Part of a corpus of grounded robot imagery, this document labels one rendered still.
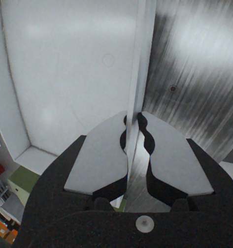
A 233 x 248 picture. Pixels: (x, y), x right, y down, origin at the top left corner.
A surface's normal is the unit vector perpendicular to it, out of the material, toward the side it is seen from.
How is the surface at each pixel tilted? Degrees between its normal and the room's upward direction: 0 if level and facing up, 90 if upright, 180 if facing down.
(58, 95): 2
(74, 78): 2
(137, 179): 0
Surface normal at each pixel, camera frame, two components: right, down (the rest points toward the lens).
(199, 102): -0.29, 0.51
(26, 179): 0.07, -0.83
